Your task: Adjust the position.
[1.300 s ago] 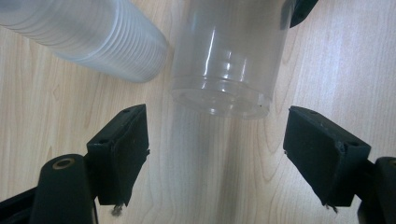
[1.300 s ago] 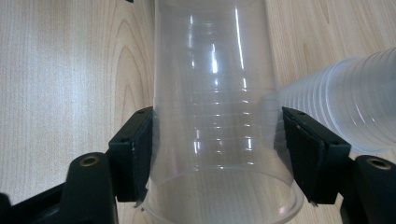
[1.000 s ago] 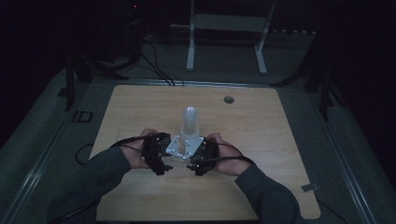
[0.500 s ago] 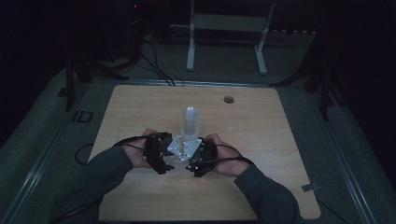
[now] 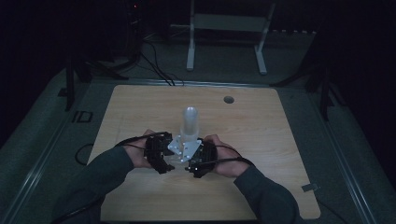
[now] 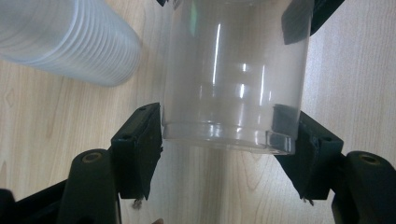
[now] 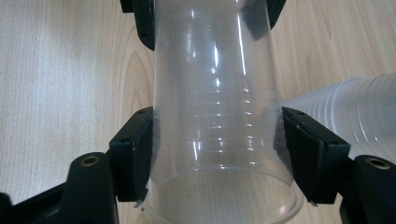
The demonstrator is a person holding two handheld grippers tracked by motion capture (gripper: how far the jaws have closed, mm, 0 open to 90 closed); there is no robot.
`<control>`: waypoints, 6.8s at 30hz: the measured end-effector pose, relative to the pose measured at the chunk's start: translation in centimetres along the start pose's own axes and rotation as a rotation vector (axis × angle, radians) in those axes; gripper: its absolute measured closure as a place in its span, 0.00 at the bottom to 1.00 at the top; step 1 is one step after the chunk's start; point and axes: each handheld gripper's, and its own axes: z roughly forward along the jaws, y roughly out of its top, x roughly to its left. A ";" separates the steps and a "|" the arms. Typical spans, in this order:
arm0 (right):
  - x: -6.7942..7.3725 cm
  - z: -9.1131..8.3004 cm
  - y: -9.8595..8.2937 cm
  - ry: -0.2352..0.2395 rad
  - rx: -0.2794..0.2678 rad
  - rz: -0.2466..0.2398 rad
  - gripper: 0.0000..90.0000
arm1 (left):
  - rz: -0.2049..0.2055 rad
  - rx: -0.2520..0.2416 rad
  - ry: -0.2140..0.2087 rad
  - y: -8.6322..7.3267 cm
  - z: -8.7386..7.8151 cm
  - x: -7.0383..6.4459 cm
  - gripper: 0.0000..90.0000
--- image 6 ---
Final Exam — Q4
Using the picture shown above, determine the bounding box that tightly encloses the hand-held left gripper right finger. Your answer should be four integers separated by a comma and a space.
273, 104, 346, 201

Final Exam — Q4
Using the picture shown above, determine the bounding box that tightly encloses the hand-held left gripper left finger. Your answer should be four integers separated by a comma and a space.
110, 102, 163, 201

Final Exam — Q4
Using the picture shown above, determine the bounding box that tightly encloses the stack of frosted plastic cups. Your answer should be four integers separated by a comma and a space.
0, 0, 143, 89

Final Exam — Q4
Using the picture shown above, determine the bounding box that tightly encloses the single transparent cup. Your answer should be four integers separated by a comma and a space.
161, 0, 314, 156

